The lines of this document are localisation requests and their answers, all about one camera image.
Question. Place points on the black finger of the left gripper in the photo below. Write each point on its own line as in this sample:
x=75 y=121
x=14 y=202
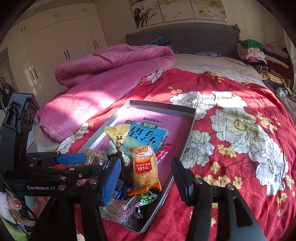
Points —
x=79 y=172

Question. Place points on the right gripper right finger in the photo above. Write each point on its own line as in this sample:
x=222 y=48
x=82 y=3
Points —
x=197 y=193

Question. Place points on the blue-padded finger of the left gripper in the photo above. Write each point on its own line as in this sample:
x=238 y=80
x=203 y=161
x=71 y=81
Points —
x=48 y=159

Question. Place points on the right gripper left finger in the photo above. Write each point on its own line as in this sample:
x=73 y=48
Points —
x=98 y=192

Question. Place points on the blue cookie packet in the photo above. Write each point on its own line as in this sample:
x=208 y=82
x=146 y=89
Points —
x=119 y=187

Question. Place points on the small round cracker packet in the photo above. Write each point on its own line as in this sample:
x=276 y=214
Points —
x=95 y=157

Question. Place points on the clear bag rice cracker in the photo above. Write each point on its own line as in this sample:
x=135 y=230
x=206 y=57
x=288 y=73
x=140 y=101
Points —
x=119 y=211

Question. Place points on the orange rice cracker roll packet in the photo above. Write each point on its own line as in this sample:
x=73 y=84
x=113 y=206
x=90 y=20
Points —
x=145 y=170

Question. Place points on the red milk candy packet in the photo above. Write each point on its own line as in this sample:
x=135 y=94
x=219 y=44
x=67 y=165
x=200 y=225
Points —
x=163 y=151

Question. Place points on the yellow snack packet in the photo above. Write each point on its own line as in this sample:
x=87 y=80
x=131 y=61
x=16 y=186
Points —
x=118 y=135

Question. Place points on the left hand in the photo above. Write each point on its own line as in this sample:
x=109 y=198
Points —
x=10 y=203

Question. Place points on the green peas snack packet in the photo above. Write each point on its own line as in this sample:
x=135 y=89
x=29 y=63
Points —
x=147 y=198

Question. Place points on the light green snack packet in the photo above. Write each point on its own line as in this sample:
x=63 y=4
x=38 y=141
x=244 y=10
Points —
x=128 y=144

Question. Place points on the red floral bedspread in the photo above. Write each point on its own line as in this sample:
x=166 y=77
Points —
x=242 y=136

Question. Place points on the grey tray with pink book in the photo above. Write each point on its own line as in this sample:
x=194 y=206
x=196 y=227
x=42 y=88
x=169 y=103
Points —
x=155 y=123

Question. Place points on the pink quilt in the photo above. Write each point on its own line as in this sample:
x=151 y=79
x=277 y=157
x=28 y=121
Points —
x=96 y=81

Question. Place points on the cream wardrobe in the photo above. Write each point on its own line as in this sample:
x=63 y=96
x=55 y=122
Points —
x=47 y=35

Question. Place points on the beige bed sheet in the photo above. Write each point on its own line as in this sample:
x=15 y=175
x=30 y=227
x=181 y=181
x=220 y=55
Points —
x=225 y=66

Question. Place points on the pile of folded clothes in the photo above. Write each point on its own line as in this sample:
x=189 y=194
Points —
x=272 y=64

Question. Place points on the grey headboard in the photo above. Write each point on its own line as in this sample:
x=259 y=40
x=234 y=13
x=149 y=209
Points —
x=189 y=38

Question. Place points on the wall painting triptych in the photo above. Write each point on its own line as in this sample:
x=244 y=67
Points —
x=150 y=12

